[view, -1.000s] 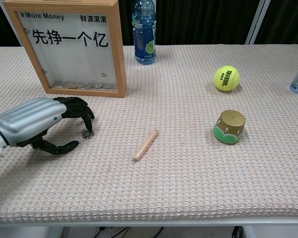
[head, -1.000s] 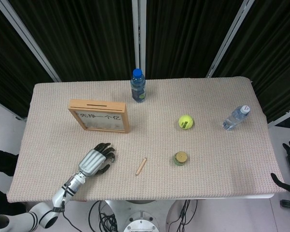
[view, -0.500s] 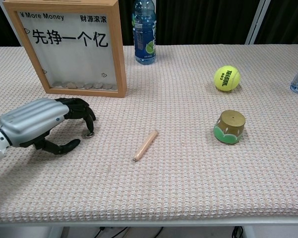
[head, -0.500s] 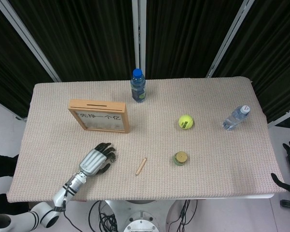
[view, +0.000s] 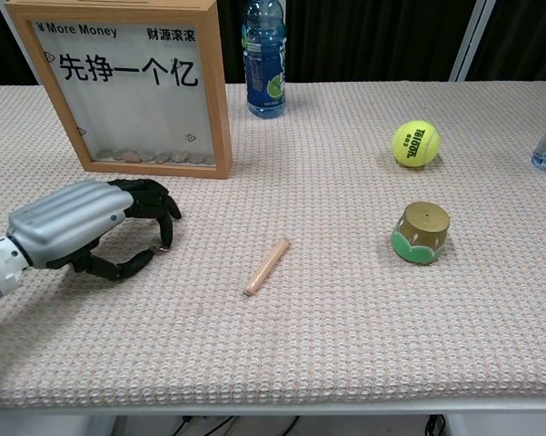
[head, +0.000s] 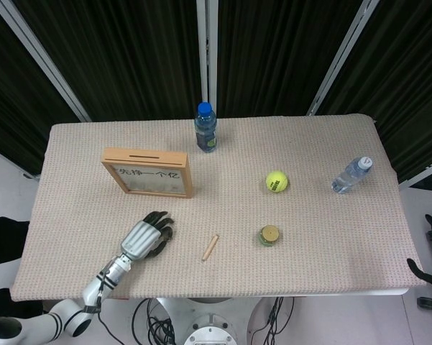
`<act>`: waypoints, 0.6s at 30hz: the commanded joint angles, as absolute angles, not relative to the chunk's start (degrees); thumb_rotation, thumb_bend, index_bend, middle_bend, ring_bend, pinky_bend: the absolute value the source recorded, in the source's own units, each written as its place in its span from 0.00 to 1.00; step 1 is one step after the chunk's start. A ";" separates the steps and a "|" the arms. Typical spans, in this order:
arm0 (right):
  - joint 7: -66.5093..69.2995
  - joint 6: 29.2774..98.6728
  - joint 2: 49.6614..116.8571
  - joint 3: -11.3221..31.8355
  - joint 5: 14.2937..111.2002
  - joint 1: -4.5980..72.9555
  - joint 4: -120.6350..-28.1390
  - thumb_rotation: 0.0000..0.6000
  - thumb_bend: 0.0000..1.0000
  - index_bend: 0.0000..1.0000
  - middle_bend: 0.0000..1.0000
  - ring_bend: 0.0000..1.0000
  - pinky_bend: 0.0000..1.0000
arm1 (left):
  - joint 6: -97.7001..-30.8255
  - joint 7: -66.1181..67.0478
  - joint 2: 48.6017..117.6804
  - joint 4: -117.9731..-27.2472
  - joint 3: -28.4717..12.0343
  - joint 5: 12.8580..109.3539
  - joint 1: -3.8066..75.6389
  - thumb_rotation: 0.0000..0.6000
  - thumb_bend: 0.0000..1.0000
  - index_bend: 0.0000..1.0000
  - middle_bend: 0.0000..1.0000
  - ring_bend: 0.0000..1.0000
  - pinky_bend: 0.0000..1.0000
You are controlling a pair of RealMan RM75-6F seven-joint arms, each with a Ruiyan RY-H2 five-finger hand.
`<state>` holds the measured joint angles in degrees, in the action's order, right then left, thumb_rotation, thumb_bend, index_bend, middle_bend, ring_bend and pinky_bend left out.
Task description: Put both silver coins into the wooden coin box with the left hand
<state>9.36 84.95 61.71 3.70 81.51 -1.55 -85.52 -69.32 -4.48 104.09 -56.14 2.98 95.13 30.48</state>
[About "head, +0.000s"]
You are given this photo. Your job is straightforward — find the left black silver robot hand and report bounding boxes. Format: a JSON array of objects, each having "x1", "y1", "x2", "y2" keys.
[{"x1": 120, "y1": 211, "x2": 176, "y2": 262}]

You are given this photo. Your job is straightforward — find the white grey robot base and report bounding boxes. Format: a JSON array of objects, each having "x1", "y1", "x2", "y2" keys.
[{"x1": 154, "y1": 297, "x2": 295, "y2": 345}]

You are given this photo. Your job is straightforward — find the short wooden pencil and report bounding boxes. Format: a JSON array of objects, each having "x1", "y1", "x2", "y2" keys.
[{"x1": 201, "y1": 234, "x2": 220, "y2": 262}]

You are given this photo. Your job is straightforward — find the clear water bottle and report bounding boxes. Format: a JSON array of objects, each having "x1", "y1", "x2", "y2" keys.
[{"x1": 331, "y1": 155, "x2": 374, "y2": 195}]

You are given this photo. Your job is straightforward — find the blue drink bottle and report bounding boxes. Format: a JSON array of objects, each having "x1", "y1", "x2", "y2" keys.
[{"x1": 194, "y1": 101, "x2": 218, "y2": 154}]

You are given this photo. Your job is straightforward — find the gold green upturned cup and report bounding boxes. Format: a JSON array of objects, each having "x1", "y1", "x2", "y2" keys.
[{"x1": 257, "y1": 224, "x2": 282, "y2": 248}]

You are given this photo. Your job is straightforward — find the pink woven tablecloth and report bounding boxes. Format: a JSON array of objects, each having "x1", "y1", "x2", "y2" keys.
[{"x1": 9, "y1": 113, "x2": 427, "y2": 301}]

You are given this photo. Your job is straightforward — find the person in black clothing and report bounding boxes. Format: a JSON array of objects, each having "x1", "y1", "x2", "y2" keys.
[{"x1": 0, "y1": 215, "x2": 44, "y2": 321}]

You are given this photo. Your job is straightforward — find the yellow tennis ball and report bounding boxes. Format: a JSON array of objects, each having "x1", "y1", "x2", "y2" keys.
[{"x1": 265, "y1": 170, "x2": 290, "y2": 193}]

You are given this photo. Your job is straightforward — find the dark curtain panel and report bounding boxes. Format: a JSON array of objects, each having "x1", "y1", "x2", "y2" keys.
[
  {"x1": 0, "y1": 0, "x2": 83, "y2": 173},
  {"x1": 14, "y1": 0, "x2": 206, "y2": 122},
  {"x1": 316, "y1": 0, "x2": 432, "y2": 184},
  {"x1": 215, "y1": 0, "x2": 367, "y2": 118}
]

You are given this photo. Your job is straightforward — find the wooden frame money box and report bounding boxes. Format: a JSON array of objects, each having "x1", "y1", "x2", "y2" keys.
[{"x1": 101, "y1": 147, "x2": 194, "y2": 199}]

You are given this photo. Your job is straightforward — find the black cable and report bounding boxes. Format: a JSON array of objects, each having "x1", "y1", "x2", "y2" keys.
[
  {"x1": 247, "y1": 297, "x2": 296, "y2": 341},
  {"x1": 132, "y1": 298, "x2": 179, "y2": 345}
]

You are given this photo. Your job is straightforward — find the white screen base rail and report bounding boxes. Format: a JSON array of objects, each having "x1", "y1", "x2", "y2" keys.
[{"x1": 397, "y1": 157, "x2": 432, "y2": 190}]

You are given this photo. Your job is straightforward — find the white screen frame pole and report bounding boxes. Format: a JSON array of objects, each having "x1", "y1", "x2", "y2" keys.
[
  {"x1": 196, "y1": 0, "x2": 219, "y2": 119},
  {"x1": 0, "y1": 0, "x2": 93, "y2": 123},
  {"x1": 306, "y1": 0, "x2": 384, "y2": 116}
]

